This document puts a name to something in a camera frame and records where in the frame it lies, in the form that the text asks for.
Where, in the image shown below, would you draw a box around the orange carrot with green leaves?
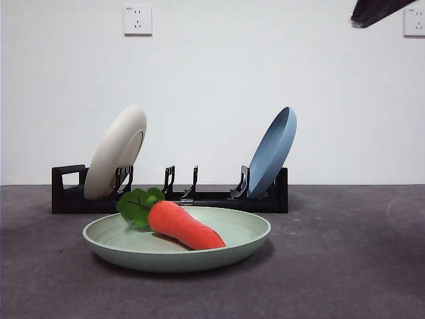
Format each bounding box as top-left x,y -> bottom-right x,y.
116,187 -> 227,251

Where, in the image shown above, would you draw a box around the green plate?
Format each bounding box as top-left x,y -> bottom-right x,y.
82,205 -> 272,273

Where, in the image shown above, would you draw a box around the blue plate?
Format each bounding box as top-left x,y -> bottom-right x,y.
246,106 -> 298,199

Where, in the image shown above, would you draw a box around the white plate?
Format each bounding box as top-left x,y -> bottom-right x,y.
83,103 -> 148,200

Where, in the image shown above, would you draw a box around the black plate rack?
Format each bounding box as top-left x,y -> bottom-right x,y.
51,164 -> 289,214

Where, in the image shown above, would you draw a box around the white wall socket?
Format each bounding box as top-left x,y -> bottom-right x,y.
403,7 -> 425,38
123,5 -> 153,37

